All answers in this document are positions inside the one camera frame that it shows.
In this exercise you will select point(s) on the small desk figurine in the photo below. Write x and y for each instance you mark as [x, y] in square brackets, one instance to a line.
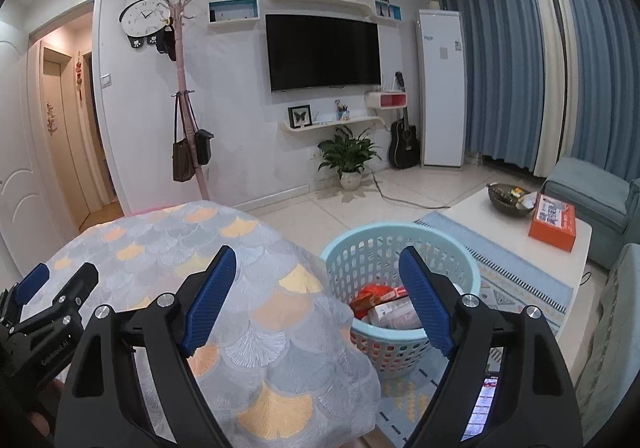
[342, 112]

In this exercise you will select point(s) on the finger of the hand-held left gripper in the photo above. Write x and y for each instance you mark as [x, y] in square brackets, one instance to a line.
[32, 283]
[70, 290]

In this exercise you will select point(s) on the potted green plant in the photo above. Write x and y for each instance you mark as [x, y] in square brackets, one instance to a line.
[347, 153]

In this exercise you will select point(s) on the black butterfly picture frame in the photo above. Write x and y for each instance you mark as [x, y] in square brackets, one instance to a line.
[300, 116]

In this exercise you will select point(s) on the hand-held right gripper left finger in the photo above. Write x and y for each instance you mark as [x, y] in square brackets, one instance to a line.
[210, 300]

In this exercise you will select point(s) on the blue and cream curtain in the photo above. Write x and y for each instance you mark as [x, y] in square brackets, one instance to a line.
[500, 78]

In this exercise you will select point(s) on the white standing air conditioner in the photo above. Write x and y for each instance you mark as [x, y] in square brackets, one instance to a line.
[442, 103]

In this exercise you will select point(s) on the white teal box shelf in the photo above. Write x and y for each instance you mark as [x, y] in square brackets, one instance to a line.
[234, 11]

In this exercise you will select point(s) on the brown hanging bag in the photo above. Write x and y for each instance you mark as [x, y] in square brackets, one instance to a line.
[182, 161]

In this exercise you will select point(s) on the fan-patterned grey tablecloth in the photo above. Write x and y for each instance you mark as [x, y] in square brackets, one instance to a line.
[260, 318]

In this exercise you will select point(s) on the teal fabric sofa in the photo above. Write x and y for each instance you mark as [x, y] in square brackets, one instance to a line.
[585, 198]

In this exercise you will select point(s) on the black hanging bag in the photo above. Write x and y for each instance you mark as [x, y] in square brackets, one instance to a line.
[202, 146]

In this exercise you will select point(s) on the white light switch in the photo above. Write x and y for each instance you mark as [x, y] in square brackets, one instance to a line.
[105, 81]

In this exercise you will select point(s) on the patterned blue rug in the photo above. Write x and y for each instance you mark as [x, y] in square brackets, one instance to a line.
[515, 273]

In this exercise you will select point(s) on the white red box shelf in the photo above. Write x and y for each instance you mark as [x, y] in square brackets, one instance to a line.
[392, 101]

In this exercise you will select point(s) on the black acoustic guitar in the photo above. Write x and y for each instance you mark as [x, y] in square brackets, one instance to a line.
[404, 146]

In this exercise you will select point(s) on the grey-green upholstered seat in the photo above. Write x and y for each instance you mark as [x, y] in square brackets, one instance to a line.
[615, 328]

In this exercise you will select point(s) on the white coffee table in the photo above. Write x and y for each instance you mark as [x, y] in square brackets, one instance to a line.
[480, 215]

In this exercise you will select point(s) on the panda wall clock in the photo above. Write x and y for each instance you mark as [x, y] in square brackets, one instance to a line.
[144, 16]

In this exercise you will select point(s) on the black flat television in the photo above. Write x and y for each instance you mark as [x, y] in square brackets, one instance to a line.
[322, 53]

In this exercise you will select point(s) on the beige hallway door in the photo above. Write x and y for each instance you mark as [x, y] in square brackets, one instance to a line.
[65, 138]

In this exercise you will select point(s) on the small blue box shelf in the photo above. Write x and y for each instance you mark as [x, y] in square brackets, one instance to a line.
[389, 11]

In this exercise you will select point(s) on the smartphone with lit screen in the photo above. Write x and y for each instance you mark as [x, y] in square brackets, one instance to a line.
[482, 403]

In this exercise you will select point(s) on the person's left hand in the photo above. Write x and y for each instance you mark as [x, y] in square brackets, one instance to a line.
[47, 398]

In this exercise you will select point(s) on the long curved white shelf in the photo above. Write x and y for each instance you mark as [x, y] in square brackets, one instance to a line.
[320, 1]

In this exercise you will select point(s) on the white room door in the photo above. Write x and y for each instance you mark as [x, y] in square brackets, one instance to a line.
[20, 153]

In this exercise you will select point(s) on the black hanging cap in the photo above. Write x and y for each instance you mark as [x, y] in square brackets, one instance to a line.
[167, 43]

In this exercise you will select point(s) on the short curved white shelf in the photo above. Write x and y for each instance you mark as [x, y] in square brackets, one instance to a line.
[330, 124]

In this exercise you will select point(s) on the pink coat rack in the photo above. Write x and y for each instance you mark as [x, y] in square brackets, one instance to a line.
[180, 58]

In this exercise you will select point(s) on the pale door ornament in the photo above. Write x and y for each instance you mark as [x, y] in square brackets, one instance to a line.
[51, 118]

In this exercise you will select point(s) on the orange-red plastic bag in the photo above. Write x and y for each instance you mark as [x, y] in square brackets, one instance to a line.
[372, 292]

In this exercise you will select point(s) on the dark metal bowl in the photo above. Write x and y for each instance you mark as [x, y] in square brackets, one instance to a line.
[500, 202]

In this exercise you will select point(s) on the orange cardboard box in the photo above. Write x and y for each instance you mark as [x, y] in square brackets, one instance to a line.
[550, 228]

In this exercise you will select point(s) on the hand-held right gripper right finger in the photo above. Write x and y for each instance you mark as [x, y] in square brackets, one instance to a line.
[425, 305]

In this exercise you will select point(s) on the light blue plastic basket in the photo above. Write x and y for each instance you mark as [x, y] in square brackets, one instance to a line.
[345, 258]

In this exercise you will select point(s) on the red hanging ornament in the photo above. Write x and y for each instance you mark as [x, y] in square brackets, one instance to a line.
[78, 77]

